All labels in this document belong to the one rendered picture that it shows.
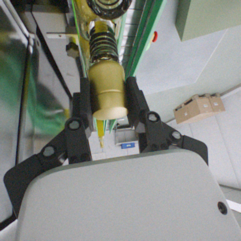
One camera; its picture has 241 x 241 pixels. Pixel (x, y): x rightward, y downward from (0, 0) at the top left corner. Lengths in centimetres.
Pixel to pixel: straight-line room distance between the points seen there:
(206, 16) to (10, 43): 54
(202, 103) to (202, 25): 332
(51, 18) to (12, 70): 23
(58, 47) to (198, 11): 46
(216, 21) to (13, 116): 63
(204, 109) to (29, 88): 376
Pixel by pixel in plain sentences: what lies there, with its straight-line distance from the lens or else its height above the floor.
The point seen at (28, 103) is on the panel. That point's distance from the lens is 24.
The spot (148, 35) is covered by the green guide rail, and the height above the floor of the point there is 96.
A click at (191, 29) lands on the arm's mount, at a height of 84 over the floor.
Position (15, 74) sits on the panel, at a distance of 24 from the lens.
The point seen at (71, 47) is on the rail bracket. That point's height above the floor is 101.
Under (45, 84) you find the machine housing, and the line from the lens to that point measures 44.
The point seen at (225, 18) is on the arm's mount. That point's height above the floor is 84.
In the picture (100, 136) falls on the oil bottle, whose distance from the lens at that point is 107.
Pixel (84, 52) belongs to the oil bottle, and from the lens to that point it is 20.
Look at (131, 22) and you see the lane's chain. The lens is 43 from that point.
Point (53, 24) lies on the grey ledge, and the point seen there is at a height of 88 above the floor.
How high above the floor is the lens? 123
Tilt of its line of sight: 15 degrees down
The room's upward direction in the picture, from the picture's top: 172 degrees clockwise
